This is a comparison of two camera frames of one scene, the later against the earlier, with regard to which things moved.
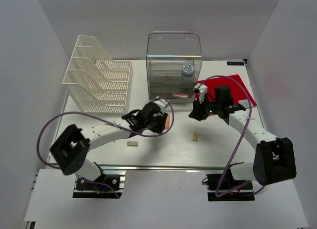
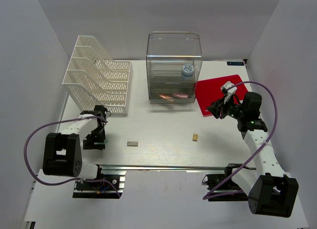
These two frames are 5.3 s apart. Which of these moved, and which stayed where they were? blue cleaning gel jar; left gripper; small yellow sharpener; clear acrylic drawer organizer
Moved: left gripper
Stayed: small yellow sharpener; clear acrylic drawer organizer; blue cleaning gel jar
